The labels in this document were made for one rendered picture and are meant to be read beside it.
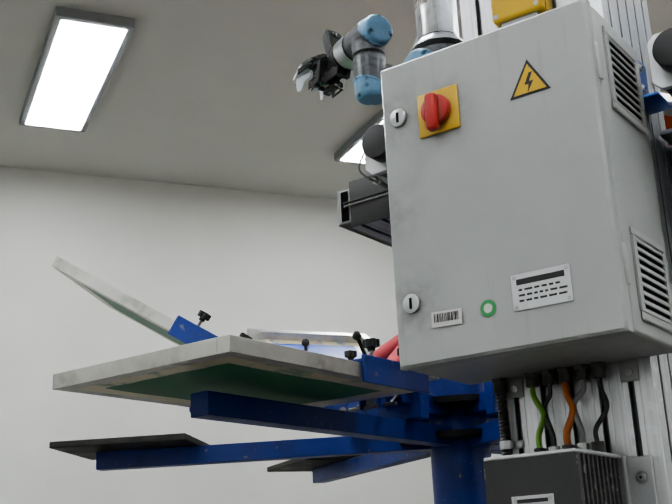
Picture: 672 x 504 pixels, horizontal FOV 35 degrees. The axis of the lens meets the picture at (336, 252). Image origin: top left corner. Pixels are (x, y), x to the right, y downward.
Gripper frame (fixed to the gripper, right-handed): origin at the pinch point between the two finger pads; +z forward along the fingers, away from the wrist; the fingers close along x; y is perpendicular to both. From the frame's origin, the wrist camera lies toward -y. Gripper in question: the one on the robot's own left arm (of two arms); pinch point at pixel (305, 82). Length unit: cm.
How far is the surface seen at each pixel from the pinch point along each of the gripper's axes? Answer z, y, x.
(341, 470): 166, 63, 114
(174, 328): 104, 39, 12
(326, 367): 4, 70, 14
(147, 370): 16, 77, -26
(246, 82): 246, -146, 87
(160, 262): 401, -93, 106
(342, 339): 198, -2, 129
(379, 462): 130, 65, 109
